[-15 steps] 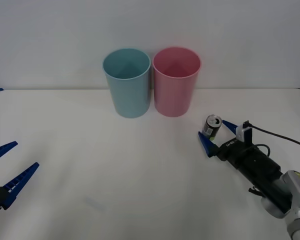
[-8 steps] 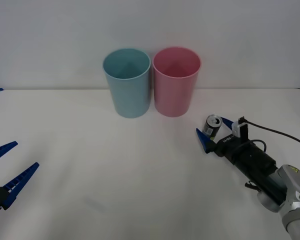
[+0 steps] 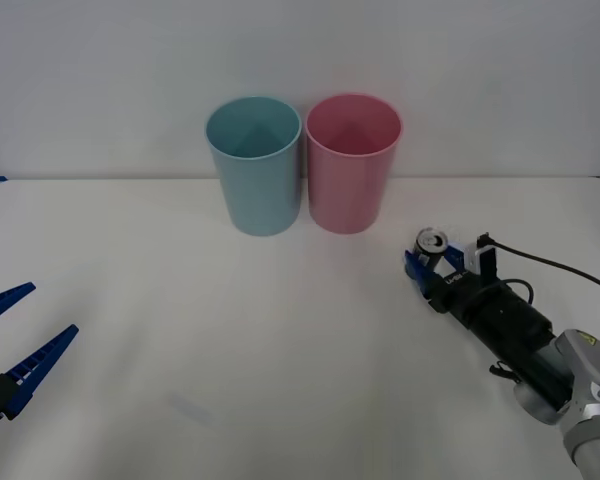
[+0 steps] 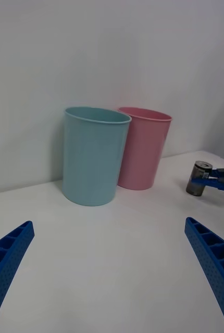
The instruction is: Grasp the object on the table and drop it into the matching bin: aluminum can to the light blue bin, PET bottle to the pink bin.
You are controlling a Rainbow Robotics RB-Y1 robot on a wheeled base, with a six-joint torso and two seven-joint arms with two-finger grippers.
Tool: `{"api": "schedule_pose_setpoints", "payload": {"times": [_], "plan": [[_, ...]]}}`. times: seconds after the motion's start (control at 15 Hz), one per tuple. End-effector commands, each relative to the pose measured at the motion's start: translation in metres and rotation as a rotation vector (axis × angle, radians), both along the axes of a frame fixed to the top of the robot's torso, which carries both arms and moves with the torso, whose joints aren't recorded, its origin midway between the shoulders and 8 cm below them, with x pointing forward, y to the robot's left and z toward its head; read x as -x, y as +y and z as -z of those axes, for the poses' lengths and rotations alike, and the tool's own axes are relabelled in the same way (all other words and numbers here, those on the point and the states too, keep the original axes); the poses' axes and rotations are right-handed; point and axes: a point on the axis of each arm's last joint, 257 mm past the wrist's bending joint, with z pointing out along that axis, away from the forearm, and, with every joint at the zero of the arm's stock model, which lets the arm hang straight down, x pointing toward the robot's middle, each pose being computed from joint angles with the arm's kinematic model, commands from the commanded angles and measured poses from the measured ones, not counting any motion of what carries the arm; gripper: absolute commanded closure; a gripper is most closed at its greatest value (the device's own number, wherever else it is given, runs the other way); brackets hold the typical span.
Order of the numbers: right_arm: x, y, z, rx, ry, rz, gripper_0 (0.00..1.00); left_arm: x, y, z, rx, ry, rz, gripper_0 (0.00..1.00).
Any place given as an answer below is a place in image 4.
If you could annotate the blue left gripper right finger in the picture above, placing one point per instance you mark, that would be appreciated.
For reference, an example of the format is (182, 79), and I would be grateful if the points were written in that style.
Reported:
(216, 270)

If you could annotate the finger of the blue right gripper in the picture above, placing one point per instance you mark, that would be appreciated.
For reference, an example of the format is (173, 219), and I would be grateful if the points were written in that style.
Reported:
(213, 183)
(219, 172)

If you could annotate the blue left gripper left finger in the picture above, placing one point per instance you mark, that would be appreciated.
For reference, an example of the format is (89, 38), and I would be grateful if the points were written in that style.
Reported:
(5, 262)

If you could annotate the dark grey drink can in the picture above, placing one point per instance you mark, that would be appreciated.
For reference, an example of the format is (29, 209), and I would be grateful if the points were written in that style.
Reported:
(196, 182)

